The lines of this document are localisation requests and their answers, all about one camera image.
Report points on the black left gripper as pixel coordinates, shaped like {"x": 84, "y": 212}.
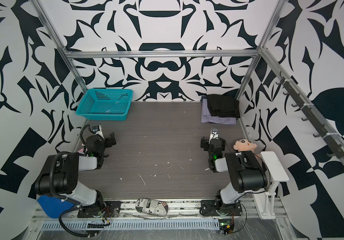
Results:
{"x": 109, "y": 143}

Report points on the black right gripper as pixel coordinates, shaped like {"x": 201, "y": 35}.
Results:
{"x": 206, "y": 142}

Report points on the lilac skirt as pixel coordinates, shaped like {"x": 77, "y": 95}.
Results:
{"x": 206, "y": 116}

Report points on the black garment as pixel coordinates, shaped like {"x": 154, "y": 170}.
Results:
{"x": 223, "y": 106}

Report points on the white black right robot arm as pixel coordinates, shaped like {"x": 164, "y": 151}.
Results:
{"x": 246, "y": 174}

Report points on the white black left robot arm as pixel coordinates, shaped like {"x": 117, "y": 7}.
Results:
{"x": 59, "y": 177}

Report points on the plush doll toy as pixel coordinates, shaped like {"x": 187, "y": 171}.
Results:
{"x": 243, "y": 145}

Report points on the teal plastic basket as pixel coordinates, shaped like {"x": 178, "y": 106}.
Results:
{"x": 105, "y": 104}

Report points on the white stand rack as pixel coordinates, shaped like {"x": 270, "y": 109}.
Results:
{"x": 276, "y": 174}

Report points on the blue cap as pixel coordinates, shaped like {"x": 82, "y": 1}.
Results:
{"x": 53, "y": 207}

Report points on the green circuit board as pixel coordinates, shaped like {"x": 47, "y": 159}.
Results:
{"x": 226, "y": 226}

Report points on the newspaper print shoe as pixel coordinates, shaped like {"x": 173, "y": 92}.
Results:
{"x": 152, "y": 207}

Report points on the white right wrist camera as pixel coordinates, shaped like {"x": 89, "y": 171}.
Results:
{"x": 214, "y": 134}

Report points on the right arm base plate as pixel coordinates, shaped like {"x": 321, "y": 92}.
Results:
{"x": 213, "y": 208}

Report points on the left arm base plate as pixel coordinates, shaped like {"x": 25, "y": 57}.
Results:
{"x": 109, "y": 209}

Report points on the white cable duct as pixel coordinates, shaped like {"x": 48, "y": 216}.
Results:
{"x": 168, "y": 224}

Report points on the black wall hook rail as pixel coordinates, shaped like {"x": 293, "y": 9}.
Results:
{"x": 312, "y": 115}

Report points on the aluminium cage frame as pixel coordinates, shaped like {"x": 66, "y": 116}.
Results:
{"x": 260, "y": 53}

